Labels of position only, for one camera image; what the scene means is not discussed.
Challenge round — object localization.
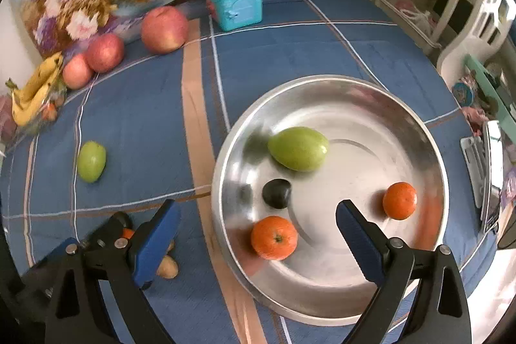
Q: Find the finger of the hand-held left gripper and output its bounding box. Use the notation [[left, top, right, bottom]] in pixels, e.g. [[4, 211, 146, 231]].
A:
[[83, 211, 134, 250]]

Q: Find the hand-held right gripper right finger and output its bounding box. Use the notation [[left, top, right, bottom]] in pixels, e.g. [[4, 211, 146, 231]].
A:
[[335, 200, 472, 344]]

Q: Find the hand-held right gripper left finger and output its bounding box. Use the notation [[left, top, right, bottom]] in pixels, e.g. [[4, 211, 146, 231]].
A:
[[44, 200, 182, 344]]

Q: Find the brown kiwi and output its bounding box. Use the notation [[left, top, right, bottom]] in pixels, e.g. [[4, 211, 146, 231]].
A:
[[156, 239, 179, 279]]

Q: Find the small green mango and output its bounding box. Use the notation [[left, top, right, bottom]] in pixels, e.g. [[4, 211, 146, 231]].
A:
[[76, 141, 107, 183]]

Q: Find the stainless steel bowl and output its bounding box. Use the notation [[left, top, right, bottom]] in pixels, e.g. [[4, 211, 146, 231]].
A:
[[210, 75, 450, 326]]

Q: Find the medium orange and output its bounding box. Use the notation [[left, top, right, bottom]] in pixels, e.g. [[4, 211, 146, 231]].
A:
[[382, 182, 417, 221]]

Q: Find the large orange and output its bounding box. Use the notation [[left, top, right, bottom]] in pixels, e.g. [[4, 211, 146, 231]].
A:
[[251, 216, 299, 261]]

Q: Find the dark purple plum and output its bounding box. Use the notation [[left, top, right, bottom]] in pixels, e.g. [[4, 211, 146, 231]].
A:
[[262, 179, 292, 210]]

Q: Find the green apple on plate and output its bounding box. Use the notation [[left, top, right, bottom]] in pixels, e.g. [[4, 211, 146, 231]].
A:
[[268, 127, 329, 172]]

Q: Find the blue plaid tablecloth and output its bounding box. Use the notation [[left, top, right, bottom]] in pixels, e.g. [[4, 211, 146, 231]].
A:
[[0, 0, 501, 344]]

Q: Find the clear glass fruit bowl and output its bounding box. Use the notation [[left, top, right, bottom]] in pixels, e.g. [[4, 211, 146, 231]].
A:
[[16, 82, 67, 135]]

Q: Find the silver metal device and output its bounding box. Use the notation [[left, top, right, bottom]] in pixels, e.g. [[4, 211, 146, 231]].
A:
[[461, 120, 504, 232]]

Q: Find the small red apple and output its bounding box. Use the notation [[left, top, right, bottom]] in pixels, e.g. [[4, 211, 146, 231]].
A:
[[62, 53, 94, 90]]

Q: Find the yellow banana bunch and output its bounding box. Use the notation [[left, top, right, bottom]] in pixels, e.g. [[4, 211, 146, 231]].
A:
[[5, 52, 64, 127]]

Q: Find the medium red apple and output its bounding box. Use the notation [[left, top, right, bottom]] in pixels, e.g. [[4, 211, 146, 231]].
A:
[[85, 33, 125, 73]]

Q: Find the round blue tin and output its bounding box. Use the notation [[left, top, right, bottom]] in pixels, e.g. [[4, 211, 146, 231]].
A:
[[452, 82, 480, 107]]

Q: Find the large red apple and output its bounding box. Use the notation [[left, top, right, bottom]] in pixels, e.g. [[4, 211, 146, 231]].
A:
[[141, 5, 189, 54]]

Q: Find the white plastic bag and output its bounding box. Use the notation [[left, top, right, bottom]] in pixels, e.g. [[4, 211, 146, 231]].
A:
[[397, 0, 436, 38]]

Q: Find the white curved furniture panel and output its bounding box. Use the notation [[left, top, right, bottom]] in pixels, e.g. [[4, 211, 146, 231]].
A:
[[437, 0, 516, 87]]

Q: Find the teal storage box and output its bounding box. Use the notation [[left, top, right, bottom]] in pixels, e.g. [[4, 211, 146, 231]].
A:
[[202, 0, 264, 32]]

